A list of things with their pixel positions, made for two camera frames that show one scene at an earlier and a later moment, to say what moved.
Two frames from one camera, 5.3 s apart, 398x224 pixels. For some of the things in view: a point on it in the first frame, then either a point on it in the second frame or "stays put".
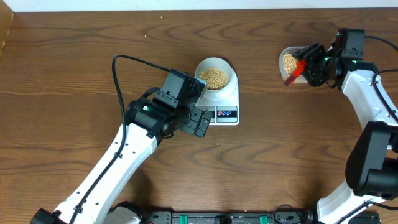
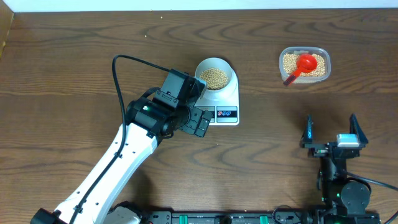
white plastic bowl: (216, 72) stays put
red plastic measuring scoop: (301, 65) stays put
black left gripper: (191, 126) stays put
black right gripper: (310, 53) to (306, 142)
